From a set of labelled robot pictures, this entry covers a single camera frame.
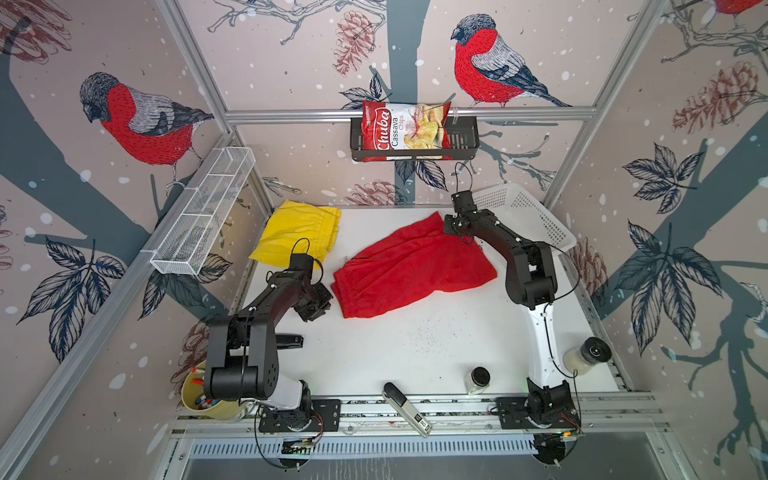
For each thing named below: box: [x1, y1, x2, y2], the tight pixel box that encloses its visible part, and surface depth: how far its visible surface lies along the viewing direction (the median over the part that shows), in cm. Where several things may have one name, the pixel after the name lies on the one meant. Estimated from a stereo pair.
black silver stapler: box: [382, 382, 432, 438], surface depth 73 cm
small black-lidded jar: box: [464, 366, 491, 396], surface depth 72 cm
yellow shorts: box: [249, 200, 342, 270], surface depth 112 cm
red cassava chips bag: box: [361, 101, 451, 162], surface depth 90 cm
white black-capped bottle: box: [563, 336, 612, 376], surface depth 75 cm
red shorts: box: [332, 212, 498, 319], surface depth 97 cm
